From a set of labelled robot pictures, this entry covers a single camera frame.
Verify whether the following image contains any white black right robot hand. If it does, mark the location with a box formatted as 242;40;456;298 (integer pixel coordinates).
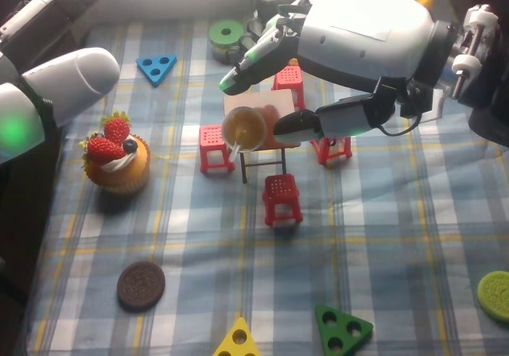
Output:
219;0;445;147

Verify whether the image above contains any strawberry toy cupcake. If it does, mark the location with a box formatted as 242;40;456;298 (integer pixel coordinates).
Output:
79;110;152;196

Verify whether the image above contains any brown chocolate sandwich cookie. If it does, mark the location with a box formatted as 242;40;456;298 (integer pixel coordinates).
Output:
116;261;166;314

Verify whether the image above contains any green triangle block with holes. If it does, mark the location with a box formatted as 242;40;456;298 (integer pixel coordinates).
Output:
314;304;375;356

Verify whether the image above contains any blue triangle block with holes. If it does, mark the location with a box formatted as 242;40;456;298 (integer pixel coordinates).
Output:
135;54;178;88

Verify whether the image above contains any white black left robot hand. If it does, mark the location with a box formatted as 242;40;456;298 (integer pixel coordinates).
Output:
0;0;111;75

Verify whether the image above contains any yellow triangle block with holes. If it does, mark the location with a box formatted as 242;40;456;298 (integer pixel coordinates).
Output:
211;316;262;356

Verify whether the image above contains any green sandwich cookie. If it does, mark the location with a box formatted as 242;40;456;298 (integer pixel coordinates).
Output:
476;269;509;326

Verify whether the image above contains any blue yellow plaid cloth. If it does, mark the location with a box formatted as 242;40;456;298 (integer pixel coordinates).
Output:
23;0;509;356

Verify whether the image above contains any red toy table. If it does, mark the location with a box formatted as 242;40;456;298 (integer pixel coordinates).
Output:
223;88;302;185

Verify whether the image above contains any stack of coloured rings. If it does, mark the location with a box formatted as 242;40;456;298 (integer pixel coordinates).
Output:
208;18;247;65

